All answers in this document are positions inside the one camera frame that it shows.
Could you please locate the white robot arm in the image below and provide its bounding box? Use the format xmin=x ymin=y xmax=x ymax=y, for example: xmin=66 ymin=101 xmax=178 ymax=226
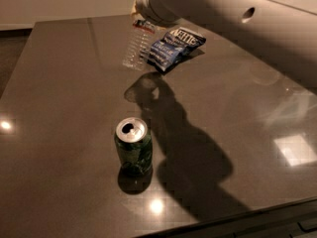
xmin=135 ymin=0 xmax=317 ymax=88

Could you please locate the green soda can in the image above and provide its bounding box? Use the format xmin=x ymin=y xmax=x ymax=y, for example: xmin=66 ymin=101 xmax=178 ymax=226
xmin=114 ymin=117 xmax=153 ymax=177

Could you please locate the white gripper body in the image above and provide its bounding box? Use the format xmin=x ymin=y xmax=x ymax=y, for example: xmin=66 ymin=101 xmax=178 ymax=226
xmin=131 ymin=0 xmax=179 ymax=27

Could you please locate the clear plastic water bottle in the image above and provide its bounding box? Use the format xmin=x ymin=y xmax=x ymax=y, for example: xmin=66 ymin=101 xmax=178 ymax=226
xmin=123 ymin=19 xmax=156 ymax=70

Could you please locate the blue Kettle chips bag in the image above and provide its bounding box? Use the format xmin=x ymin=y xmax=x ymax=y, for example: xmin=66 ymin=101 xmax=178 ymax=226
xmin=148 ymin=27 xmax=206 ymax=71

